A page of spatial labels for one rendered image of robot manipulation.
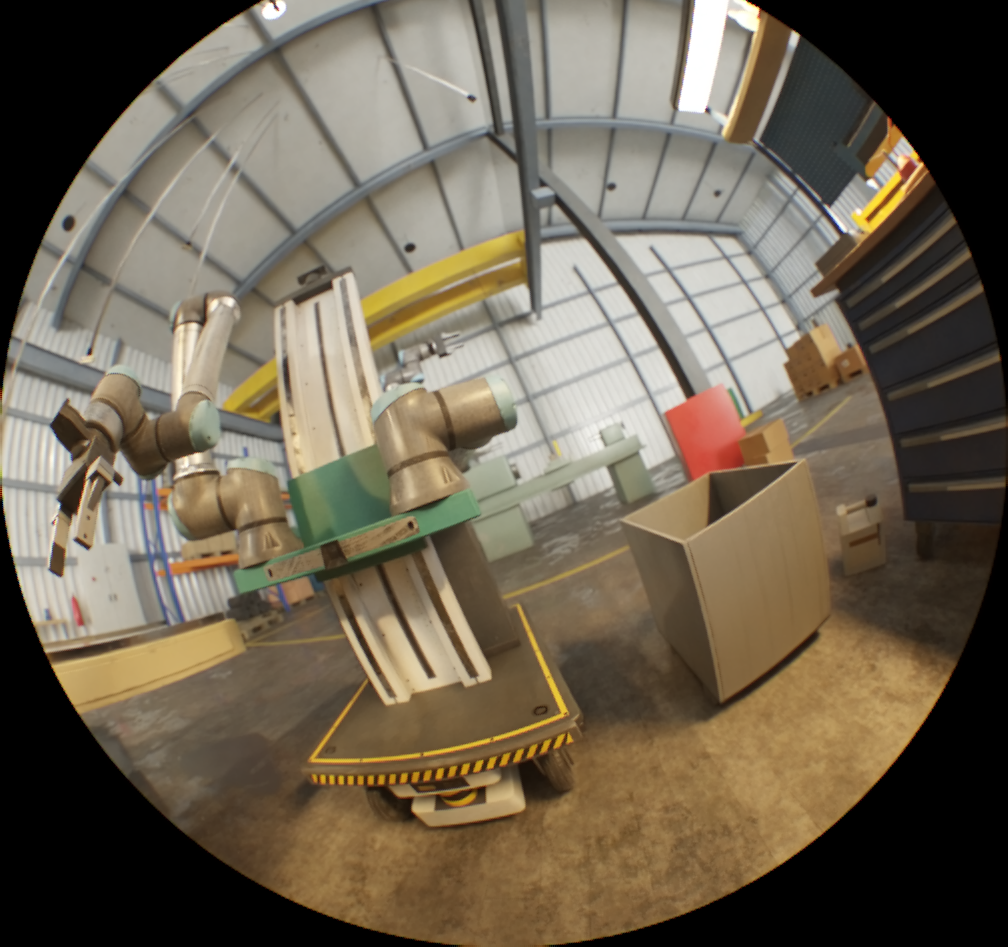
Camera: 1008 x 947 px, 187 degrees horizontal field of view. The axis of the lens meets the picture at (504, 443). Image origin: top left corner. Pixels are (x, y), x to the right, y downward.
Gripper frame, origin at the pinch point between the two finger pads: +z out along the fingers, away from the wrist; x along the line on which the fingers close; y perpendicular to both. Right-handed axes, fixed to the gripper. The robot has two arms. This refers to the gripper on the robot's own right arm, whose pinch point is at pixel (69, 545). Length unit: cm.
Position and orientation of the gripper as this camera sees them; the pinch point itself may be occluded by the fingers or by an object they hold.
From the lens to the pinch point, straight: 53.0
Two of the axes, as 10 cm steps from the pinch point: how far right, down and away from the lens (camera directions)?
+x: -8.5, 4.1, -3.2
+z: 5.3, 6.9, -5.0
